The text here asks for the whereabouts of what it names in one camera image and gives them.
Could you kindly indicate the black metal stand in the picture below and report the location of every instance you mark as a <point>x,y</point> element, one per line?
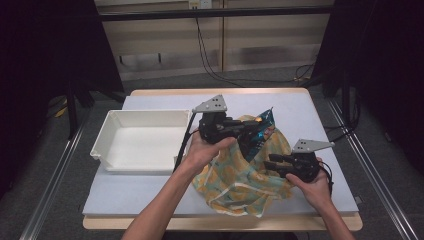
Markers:
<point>71,113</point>

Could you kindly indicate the metal floor rail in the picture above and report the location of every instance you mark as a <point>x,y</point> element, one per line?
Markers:
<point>50,190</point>
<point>376,173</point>

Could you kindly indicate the orange print cloth bag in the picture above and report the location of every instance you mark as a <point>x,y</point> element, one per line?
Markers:
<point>233,186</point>

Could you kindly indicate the black curtain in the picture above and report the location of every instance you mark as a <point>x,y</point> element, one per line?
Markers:
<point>383,66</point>
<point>43,66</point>

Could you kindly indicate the white plastic tray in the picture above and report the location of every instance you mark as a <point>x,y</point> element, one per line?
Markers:
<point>143,146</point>

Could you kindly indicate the white wall socket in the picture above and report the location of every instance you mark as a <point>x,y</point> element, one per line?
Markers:
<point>200,3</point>

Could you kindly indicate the person's right hand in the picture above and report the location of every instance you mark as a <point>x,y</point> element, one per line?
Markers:
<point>315,190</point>

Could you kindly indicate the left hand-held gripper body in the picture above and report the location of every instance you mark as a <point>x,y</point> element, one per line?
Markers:
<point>213,126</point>

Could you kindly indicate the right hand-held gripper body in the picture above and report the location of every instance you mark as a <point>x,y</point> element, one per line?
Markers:
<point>301,165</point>

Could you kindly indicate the person's left hand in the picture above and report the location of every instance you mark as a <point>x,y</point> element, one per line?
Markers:
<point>203,151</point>

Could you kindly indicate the dark blue snack packet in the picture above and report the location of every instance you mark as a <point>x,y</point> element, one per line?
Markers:
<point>265,130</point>

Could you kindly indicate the black horizontal bar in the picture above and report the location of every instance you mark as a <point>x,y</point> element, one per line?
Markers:
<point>216,13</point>

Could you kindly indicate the wooden table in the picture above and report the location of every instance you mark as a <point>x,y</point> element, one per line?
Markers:
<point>206,224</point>

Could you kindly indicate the white table mat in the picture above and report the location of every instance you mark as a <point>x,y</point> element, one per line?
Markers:
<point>150,196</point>

